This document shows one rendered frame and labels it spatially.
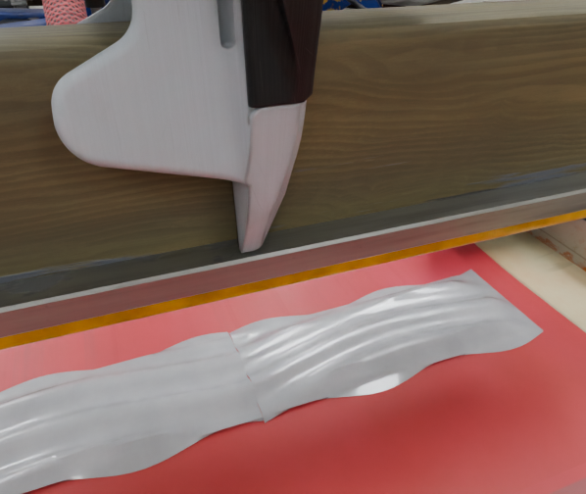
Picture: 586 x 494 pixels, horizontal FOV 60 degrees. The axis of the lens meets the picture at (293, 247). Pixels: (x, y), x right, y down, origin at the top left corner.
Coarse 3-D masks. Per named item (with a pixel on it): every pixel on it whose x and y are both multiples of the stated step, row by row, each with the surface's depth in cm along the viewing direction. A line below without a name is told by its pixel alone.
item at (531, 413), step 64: (448, 256) 38; (256, 320) 32; (448, 384) 27; (512, 384) 27; (576, 384) 27; (320, 448) 24; (384, 448) 24; (448, 448) 24; (512, 448) 24; (576, 448) 24
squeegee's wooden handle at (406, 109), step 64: (576, 0) 19; (0, 64) 12; (64, 64) 12; (320, 64) 15; (384, 64) 16; (448, 64) 16; (512, 64) 17; (576, 64) 18; (0, 128) 13; (320, 128) 16; (384, 128) 17; (448, 128) 18; (512, 128) 19; (576, 128) 20; (0, 192) 13; (64, 192) 14; (128, 192) 15; (192, 192) 15; (320, 192) 17; (384, 192) 18; (448, 192) 19; (0, 256) 14; (64, 256) 15; (128, 256) 16
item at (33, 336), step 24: (576, 216) 25; (456, 240) 22; (480, 240) 23; (360, 264) 21; (240, 288) 19; (264, 288) 20; (120, 312) 18; (144, 312) 18; (168, 312) 19; (24, 336) 17; (48, 336) 17
